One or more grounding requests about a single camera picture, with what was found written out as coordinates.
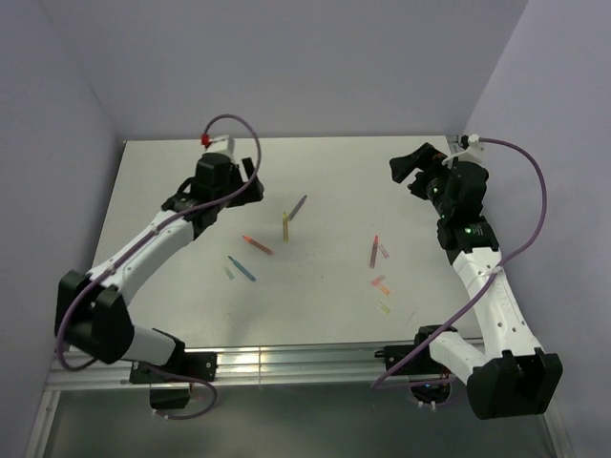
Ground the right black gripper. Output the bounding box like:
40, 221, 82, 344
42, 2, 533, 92
390, 142, 453, 219

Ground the pink pen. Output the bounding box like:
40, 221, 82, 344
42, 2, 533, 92
369, 235, 379, 269

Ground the purple pen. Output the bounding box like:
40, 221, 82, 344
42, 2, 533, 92
287, 195, 307, 221

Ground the clear purple pen cap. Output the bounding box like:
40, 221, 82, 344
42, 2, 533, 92
377, 243, 390, 259

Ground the pink pen cap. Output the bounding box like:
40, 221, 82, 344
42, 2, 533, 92
371, 274, 386, 286

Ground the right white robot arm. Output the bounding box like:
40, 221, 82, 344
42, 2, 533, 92
372, 136, 563, 420

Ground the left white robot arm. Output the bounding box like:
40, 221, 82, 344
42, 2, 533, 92
54, 153, 263, 381

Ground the orange pen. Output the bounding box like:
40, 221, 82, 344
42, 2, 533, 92
242, 236, 274, 256

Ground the yellow pen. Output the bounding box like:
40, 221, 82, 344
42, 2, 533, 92
282, 212, 289, 243

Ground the clear blue pen cap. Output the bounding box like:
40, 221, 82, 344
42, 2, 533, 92
223, 266, 235, 280

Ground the blue pen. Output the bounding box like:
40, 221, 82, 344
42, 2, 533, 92
228, 256, 257, 282

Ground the yellow pen cap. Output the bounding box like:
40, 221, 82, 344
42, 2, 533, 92
377, 301, 390, 314

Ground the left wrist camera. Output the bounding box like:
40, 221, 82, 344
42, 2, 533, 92
200, 134, 235, 156

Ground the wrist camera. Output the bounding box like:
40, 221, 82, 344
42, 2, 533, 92
442, 135, 484, 167
200, 134, 235, 156

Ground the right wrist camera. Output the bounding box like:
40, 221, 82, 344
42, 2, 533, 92
442, 135, 484, 167

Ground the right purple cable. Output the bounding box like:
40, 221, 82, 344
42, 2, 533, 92
370, 135, 548, 392

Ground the purple cable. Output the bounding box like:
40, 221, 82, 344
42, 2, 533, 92
370, 135, 548, 392
53, 114, 263, 372

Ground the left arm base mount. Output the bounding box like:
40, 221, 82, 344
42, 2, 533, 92
128, 351, 219, 421

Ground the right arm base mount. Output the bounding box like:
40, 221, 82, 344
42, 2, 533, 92
376, 326, 467, 409

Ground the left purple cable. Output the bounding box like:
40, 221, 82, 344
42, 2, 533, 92
53, 114, 263, 372

